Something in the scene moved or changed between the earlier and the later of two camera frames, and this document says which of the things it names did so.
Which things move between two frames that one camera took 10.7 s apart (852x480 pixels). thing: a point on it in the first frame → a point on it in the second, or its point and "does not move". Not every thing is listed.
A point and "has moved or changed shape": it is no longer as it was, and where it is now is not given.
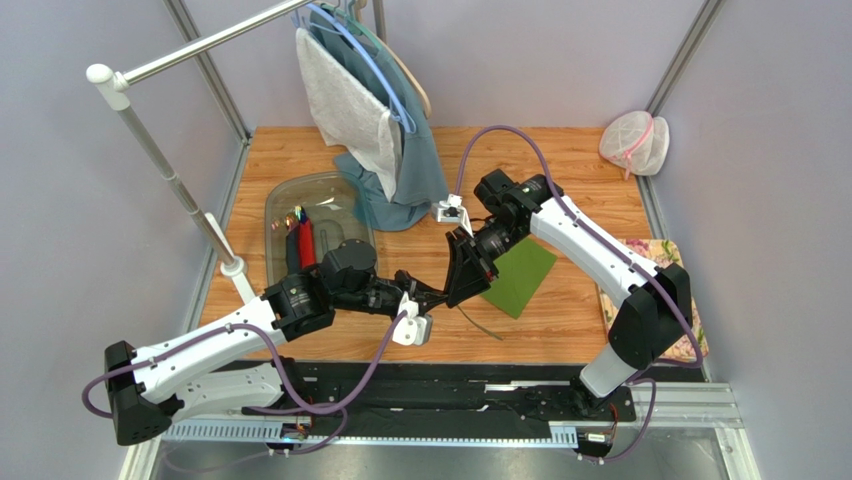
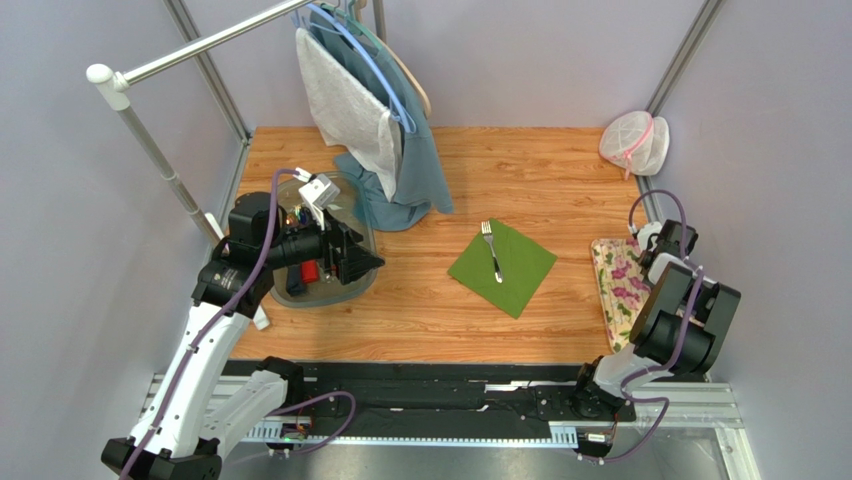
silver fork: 478,326 has moved or changed shape
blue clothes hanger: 383,79 does not move
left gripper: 418,292 → 352,260
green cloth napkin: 521,272 does not move
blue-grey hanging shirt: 421,182 does not move
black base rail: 339,396 does not move
